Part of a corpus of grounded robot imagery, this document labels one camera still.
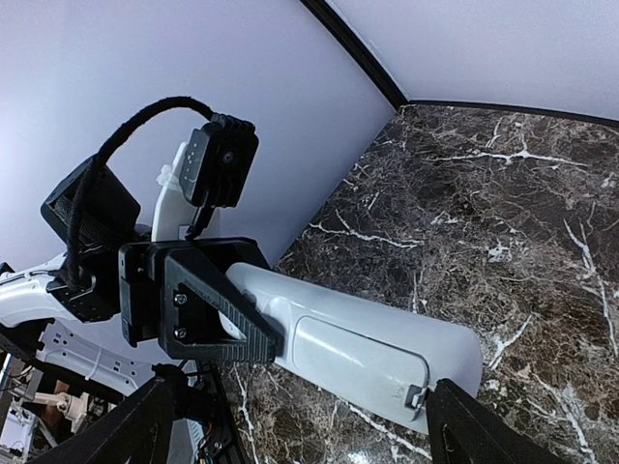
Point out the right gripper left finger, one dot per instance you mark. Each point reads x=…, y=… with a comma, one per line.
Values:
x=137, y=431

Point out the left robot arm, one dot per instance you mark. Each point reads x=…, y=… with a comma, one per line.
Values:
x=74, y=331

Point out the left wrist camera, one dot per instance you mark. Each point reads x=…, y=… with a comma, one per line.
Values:
x=217, y=162

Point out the white battery cover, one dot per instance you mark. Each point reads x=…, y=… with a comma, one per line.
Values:
x=368, y=373

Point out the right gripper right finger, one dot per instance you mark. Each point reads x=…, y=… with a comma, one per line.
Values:
x=461, y=430

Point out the left black frame post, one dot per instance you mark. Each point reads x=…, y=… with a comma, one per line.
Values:
x=337, y=27

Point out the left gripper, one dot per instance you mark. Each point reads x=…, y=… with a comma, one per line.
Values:
x=178, y=293

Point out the white remote control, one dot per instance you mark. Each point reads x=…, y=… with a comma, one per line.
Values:
x=450, y=351

